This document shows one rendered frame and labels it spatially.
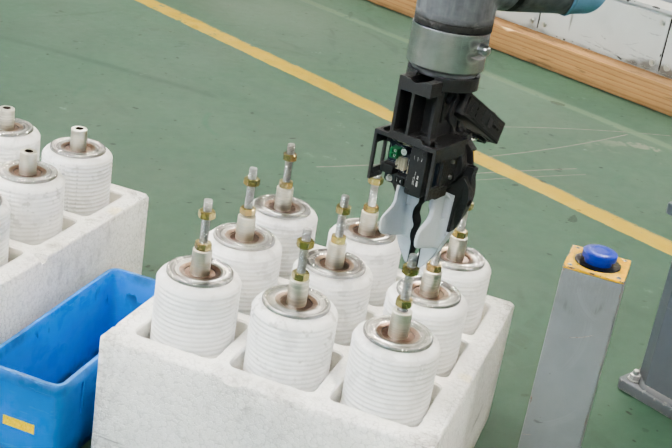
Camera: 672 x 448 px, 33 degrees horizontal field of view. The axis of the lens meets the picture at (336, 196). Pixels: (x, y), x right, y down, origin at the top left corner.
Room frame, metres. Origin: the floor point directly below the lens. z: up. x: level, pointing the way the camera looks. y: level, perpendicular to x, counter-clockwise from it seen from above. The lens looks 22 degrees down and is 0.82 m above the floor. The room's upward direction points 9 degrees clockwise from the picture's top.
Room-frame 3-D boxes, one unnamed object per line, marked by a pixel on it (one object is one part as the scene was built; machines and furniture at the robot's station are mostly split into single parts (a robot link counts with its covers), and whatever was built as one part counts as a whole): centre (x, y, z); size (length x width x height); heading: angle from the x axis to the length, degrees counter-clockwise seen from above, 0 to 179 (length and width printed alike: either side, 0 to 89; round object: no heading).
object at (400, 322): (1.08, -0.09, 0.26); 0.02 x 0.02 x 0.03
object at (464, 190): (1.07, -0.11, 0.43); 0.05 x 0.02 x 0.09; 58
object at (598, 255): (1.21, -0.31, 0.32); 0.04 x 0.04 x 0.02
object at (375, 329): (1.08, -0.09, 0.25); 0.08 x 0.08 x 0.01
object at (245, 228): (1.26, 0.10, 0.26); 0.02 x 0.02 x 0.03
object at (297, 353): (1.11, 0.02, 0.16); 0.10 x 0.10 x 0.18
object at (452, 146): (1.06, -0.08, 0.49); 0.09 x 0.08 x 0.12; 148
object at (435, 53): (1.07, -0.09, 0.57); 0.08 x 0.08 x 0.05
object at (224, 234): (1.26, 0.10, 0.25); 0.08 x 0.08 x 0.01
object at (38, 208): (1.35, 0.40, 0.16); 0.10 x 0.10 x 0.18
